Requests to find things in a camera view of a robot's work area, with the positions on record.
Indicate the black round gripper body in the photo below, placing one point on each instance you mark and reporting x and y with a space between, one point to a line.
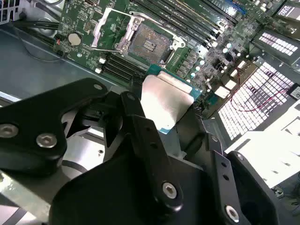
105 199

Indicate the silver topped CPU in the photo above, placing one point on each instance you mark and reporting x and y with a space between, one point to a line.
164 100

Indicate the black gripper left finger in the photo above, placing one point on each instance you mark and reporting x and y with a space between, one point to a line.
30 117

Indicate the metal socket cover frame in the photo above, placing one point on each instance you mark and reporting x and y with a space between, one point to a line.
98 28

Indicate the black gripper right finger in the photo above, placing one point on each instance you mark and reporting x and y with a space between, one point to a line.
222 168

